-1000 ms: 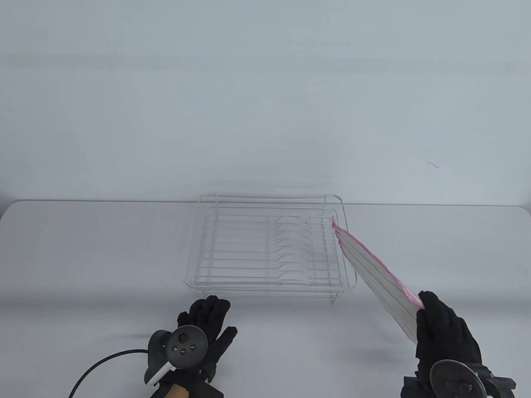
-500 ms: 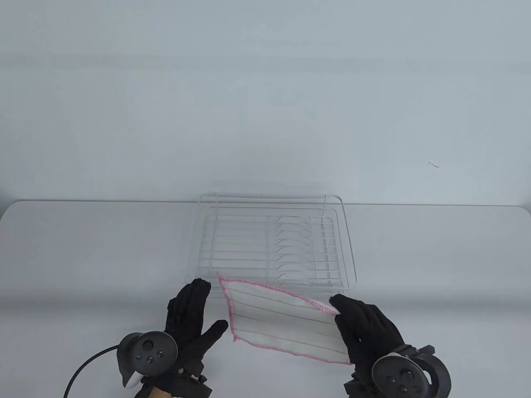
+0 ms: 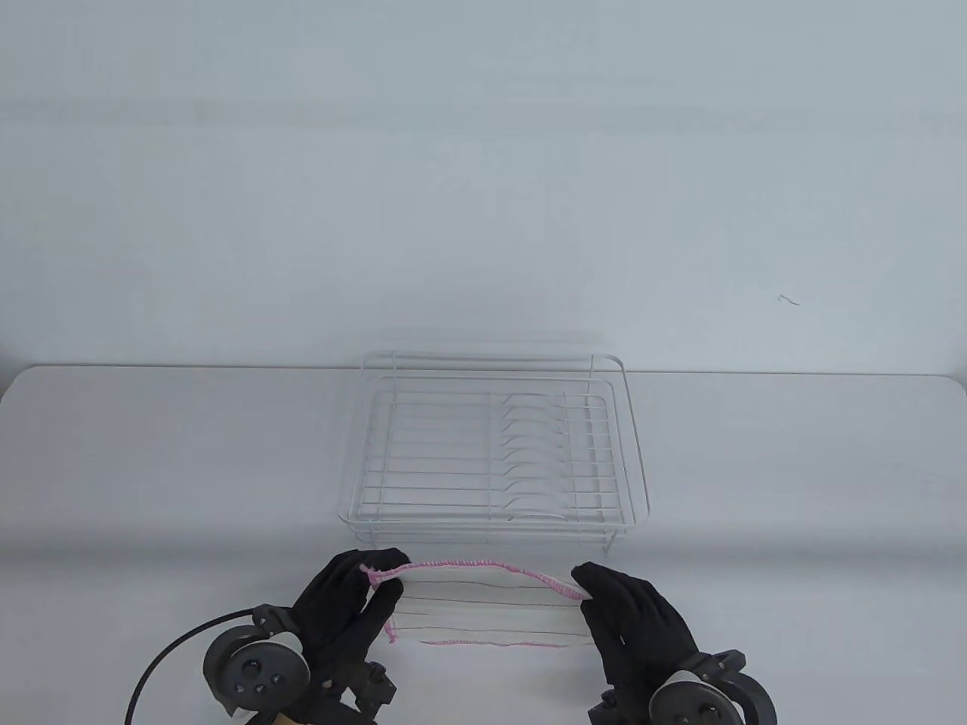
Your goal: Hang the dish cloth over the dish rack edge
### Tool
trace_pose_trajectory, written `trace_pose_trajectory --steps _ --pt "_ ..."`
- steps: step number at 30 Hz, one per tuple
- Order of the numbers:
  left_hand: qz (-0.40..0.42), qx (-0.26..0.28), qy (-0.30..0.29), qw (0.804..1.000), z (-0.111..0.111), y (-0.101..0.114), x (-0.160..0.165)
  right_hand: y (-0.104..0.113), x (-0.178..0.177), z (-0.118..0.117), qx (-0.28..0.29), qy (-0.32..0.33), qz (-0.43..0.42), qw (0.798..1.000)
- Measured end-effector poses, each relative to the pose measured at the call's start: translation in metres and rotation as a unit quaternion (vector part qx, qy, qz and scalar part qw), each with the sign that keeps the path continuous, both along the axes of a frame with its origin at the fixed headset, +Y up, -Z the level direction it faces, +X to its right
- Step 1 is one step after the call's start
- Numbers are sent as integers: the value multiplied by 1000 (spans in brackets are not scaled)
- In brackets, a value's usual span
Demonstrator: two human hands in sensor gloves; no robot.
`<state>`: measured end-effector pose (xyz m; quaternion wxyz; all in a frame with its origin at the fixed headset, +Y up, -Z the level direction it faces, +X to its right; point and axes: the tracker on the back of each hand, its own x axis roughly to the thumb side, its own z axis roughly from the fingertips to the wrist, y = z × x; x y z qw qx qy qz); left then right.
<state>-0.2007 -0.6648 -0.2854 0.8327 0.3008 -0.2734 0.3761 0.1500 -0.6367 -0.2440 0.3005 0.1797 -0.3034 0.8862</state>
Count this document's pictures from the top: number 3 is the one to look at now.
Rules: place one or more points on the person's right hand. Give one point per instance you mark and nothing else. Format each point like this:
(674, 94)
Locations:
(638, 619)

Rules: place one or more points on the person's left hand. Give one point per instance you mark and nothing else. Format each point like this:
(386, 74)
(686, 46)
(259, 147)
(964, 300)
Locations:
(336, 604)

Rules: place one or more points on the person's left thumb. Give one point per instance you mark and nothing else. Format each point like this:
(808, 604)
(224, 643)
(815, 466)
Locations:
(385, 600)

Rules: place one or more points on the person's right fingers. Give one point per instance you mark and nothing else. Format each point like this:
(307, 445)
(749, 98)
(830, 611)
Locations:
(593, 580)

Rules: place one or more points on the white cloth with pink edge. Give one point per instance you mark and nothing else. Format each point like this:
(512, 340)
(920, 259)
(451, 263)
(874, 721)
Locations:
(483, 604)

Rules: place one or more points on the person's left forearm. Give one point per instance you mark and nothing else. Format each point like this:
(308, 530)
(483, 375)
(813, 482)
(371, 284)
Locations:
(291, 719)

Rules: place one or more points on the black round wrist controller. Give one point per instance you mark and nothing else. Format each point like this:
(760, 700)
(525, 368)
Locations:
(699, 698)
(253, 664)

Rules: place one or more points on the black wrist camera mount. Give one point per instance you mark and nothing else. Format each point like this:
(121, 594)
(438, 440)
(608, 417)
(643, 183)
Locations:
(616, 710)
(363, 683)

